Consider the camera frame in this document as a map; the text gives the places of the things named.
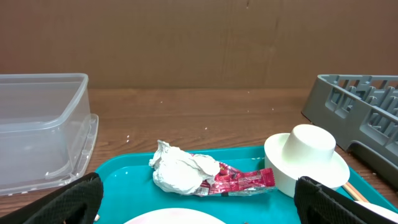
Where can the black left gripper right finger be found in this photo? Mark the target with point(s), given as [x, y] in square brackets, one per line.
[318, 204]

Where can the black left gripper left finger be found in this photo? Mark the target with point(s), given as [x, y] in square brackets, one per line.
[77, 202]

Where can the wooden chopstick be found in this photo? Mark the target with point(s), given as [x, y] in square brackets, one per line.
[354, 193]

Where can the white bowl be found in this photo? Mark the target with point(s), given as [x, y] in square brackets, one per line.
[333, 174]

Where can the white cup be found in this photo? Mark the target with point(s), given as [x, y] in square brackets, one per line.
[308, 144]

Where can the red snack wrapper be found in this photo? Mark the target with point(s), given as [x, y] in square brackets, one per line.
[233, 182]

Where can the white tissue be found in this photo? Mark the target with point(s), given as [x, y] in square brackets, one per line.
[183, 173]

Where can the teal plastic tray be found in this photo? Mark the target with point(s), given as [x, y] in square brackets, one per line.
[129, 191]

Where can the clear plastic bin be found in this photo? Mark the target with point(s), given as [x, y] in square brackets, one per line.
[48, 132]

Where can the pink plate with food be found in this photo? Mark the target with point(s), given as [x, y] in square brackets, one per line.
[175, 216]

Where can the grey dish rack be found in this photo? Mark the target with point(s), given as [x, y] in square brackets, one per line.
[360, 111]

